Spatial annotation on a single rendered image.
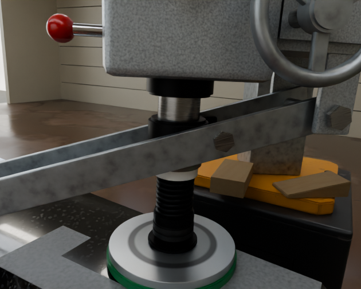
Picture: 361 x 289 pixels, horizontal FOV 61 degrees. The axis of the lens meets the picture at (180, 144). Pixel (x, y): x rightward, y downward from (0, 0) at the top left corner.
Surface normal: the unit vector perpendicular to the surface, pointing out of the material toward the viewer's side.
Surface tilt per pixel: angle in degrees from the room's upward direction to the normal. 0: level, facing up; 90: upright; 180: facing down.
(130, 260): 0
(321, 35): 90
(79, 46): 90
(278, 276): 0
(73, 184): 90
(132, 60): 90
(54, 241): 0
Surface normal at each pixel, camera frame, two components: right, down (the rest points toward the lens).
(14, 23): 0.89, 0.16
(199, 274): 0.05, -0.97
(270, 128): 0.11, 0.25
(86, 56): -0.46, 0.20
